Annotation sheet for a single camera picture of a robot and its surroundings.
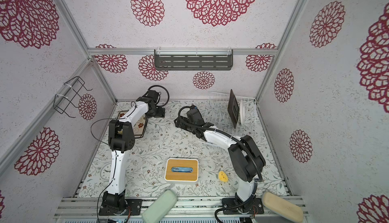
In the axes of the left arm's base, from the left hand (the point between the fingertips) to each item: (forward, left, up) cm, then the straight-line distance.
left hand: (157, 117), depth 107 cm
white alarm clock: (-38, +23, +1) cm, 45 cm away
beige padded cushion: (-56, -67, 0) cm, 87 cm away
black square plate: (-5, -50, +14) cm, 52 cm away
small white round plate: (-4, -57, +10) cm, 58 cm away
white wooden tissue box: (-37, -18, -1) cm, 42 cm away
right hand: (-13, -16, +13) cm, 24 cm away
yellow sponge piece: (-41, -41, -1) cm, 58 cm away
